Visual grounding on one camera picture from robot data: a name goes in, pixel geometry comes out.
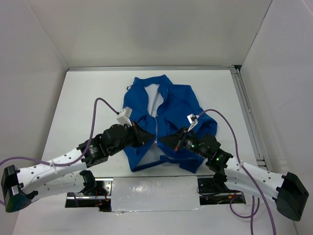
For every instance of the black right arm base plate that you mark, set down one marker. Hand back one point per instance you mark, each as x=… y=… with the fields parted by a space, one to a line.
x=213 y=192

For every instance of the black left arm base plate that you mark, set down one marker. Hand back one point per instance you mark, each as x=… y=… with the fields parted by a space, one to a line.
x=95 y=193

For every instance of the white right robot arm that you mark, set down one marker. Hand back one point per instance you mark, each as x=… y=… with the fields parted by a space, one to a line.
x=286 y=191

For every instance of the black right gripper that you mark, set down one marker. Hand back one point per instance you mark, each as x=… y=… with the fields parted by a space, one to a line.
x=172 y=140

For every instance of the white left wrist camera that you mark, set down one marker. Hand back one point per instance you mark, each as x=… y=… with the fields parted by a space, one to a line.
x=124 y=116

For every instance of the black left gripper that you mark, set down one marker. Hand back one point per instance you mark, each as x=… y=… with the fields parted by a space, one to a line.
x=143 y=136

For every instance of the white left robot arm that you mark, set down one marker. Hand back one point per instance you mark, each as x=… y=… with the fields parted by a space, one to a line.
x=70 y=172

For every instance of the blue zip jacket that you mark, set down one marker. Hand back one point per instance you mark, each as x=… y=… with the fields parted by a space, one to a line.
x=161 y=108

